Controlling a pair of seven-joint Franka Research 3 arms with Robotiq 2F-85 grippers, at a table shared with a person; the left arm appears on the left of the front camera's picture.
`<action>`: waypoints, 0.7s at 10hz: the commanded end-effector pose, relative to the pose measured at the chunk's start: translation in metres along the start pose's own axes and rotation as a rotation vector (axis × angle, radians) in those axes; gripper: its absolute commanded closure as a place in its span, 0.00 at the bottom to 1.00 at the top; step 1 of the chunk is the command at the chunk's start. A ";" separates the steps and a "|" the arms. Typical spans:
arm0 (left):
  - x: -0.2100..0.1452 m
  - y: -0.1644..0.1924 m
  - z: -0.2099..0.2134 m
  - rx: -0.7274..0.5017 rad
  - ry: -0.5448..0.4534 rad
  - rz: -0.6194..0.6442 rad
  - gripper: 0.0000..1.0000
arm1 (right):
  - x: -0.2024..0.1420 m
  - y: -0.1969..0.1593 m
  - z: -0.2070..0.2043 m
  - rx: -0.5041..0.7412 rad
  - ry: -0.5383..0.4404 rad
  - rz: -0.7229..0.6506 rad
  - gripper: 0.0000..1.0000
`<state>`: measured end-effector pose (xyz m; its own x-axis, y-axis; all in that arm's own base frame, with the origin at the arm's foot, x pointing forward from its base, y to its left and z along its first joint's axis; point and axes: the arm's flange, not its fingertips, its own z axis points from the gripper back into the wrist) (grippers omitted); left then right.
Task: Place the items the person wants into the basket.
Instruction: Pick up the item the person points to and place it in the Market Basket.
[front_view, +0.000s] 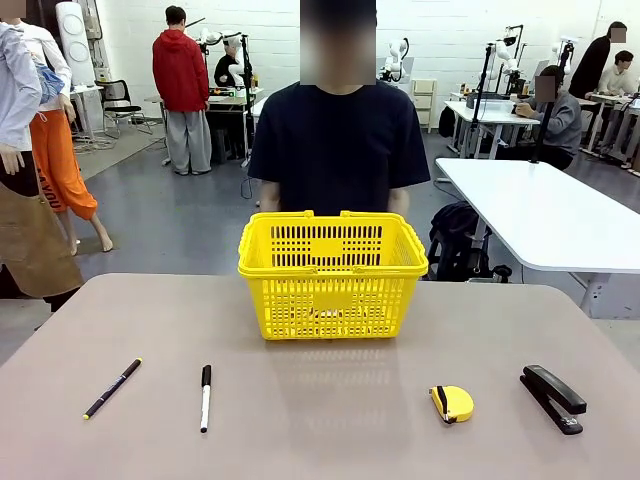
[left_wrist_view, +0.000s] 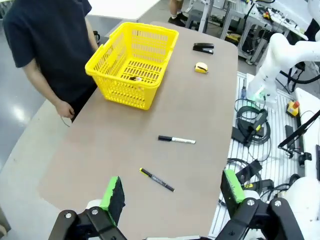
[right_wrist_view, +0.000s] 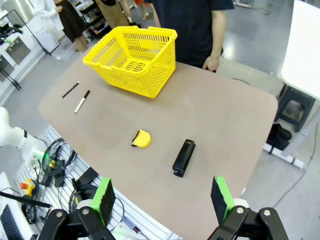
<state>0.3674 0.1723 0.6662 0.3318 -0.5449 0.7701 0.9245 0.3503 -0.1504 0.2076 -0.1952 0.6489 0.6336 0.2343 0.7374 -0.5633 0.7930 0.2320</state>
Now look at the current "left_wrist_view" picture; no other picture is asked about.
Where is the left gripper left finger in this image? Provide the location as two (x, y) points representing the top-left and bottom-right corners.
(48, 175), (128, 240)

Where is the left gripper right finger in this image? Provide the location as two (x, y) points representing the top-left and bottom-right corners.
(214, 169), (306, 240)

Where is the thin grey cord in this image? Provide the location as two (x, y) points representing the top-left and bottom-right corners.
(59, 114), (71, 128)

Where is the yellow tape measure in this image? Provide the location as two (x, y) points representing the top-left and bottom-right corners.
(194, 62), (209, 74)

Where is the black stapler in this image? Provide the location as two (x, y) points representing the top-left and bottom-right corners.
(192, 42), (215, 55)

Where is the yellow plastic mesh basket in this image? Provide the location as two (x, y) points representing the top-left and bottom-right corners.
(84, 21), (180, 111)

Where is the person in black T-shirt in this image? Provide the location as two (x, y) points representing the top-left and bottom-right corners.
(2, 0), (100, 123)

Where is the person's right hand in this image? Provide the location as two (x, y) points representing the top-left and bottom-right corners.
(54, 100), (75, 118)

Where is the black pen with yellow ends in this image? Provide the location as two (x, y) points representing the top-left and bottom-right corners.
(139, 167), (176, 193)

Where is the black power adapter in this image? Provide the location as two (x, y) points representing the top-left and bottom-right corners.
(231, 126), (247, 144)

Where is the white marker with black cap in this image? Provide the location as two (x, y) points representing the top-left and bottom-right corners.
(157, 134), (197, 145)

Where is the white slotted mounting plate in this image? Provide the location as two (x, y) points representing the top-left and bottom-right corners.
(208, 71), (306, 238)

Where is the bystander with black shoes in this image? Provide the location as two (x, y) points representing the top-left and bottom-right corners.
(167, 0), (188, 26)

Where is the white table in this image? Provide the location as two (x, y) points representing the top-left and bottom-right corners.
(86, 0), (161, 22)

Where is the black coiled cable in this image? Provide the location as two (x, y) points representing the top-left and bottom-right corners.
(234, 98), (272, 161)
(226, 157), (263, 191)

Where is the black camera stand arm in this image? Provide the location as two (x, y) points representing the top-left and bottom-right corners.
(277, 116), (320, 151)

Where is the black right arm cable sleeve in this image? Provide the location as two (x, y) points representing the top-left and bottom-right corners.
(279, 62), (320, 94)

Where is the aluminium frame workbench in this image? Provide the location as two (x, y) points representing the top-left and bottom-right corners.
(219, 0), (276, 63)

